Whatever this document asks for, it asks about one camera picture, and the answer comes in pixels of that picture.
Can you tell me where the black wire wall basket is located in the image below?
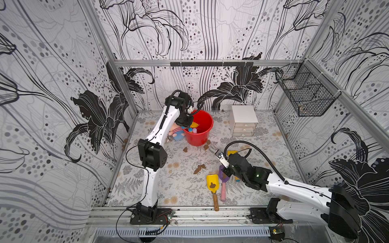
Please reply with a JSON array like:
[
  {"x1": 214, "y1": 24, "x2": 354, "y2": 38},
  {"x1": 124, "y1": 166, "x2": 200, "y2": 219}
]
[{"x1": 276, "y1": 62, "x2": 341, "y2": 117}]

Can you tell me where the yellow trowel wooden handle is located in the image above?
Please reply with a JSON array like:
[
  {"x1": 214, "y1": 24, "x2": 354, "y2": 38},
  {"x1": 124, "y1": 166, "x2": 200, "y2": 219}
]
[{"x1": 206, "y1": 174, "x2": 219, "y2": 212}]

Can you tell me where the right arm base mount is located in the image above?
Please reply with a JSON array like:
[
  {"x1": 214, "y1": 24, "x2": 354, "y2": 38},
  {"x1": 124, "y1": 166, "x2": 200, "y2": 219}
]
[{"x1": 248, "y1": 208, "x2": 293, "y2": 225}]

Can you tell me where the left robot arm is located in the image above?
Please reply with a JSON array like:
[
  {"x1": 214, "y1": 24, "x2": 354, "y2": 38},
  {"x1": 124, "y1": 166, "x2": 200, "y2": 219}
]
[{"x1": 135, "y1": 90, "x2": 193, "y2": 218}]

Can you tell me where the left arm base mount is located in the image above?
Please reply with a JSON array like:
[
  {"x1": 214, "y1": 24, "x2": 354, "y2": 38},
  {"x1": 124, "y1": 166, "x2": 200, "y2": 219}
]
[{"x1": 130, "y1": 208, "x2": 173, "y2": 225}]

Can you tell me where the red plastic bucket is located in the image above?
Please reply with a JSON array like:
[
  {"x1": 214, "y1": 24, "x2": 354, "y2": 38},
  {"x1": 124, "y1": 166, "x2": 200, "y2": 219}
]
[{"x1": 184, "y1": 110, "x2": 214, "y2": 146}]

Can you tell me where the green cleaning brush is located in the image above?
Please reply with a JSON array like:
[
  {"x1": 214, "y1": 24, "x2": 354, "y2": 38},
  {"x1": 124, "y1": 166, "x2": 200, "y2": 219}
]
[{"x1": 209, "y1": 146, "x2": 218, "y2": 154}]

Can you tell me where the white mini drawer cabinet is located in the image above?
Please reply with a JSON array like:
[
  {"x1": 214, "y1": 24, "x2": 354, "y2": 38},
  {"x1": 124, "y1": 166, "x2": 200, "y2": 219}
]
[{"x1": 230, "y1": 105, "x2": 258, "y2": 137}]

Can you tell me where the plush doll toy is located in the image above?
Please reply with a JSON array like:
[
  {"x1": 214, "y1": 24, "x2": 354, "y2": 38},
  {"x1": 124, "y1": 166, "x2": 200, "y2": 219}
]
[{"x1": 168, "y1": 123, "x2": 185, "y2": 141}]

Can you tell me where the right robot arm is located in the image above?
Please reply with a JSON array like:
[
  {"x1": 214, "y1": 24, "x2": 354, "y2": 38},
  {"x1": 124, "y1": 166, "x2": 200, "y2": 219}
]
[{"x1": 215, "y1": 152, "x2": 361, "y2": 240}]

